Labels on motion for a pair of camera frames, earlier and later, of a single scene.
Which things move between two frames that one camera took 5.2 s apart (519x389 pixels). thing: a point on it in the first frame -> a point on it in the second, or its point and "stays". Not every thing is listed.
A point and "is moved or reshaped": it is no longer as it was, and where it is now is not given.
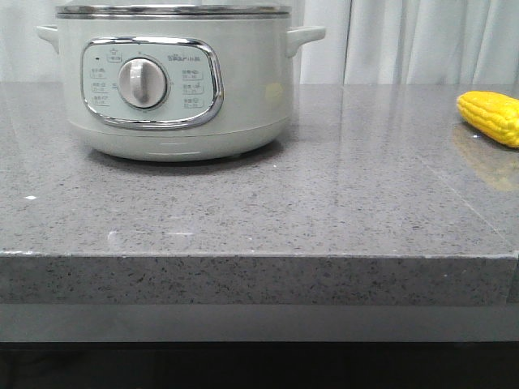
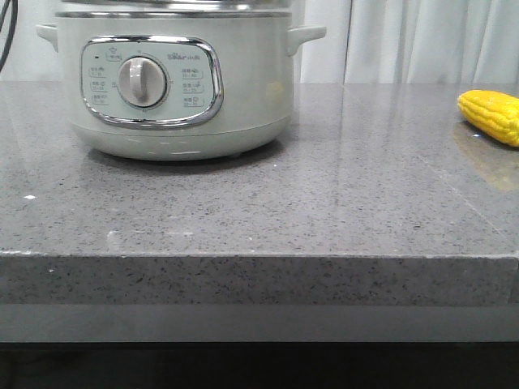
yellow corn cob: (494, 113) stays
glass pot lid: (173, 10) is moved or reshaped
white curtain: (365, 42) stays
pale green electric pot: (179, 90) stays
